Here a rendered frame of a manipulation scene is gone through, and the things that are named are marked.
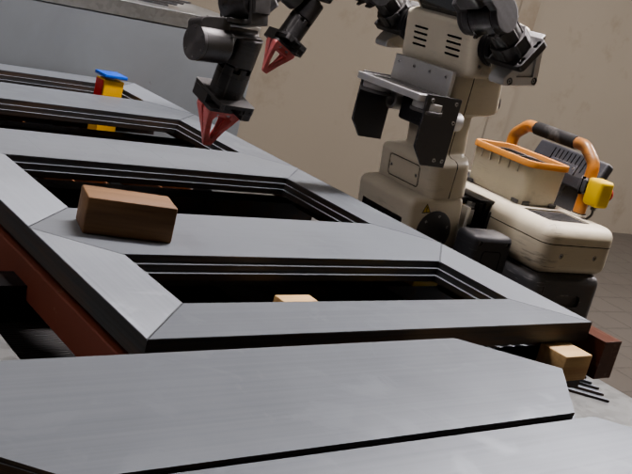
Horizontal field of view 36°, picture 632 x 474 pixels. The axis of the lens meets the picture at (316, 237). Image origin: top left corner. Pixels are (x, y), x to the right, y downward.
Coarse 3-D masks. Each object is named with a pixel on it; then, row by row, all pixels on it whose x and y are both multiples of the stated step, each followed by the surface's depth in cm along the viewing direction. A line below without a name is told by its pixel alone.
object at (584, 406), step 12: (228, 192) 238; (240, 192) 241; (600, 384) 169; (576, 396) 160; (612, 396) 164; (624, 396) 166; (576, 408) 155; (588, 408) 156; (600, 408) 157; (612, 408) 159; (624, 408) 160; (612, 420) 153; (624, 420) 155
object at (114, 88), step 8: (104, 80) 234; (112, 80) 236; (104, 88) 234; (112, 88) 235; (120, 88) 237; (112, 96) 236; (120, 96) 237; (88, 128) 240; (96, 128) 237; (104, 128) 238; (112, 128) 239
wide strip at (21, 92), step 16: (0, 96) 198; (16, 96) 202; (32, 96) 206; (48, 96) 211; (64, 96) 215; (80, 96) 220; (96, 96) 225; (128, 112) 216; (144, 112) 221; (160, 112) 226; (176, 112) 231
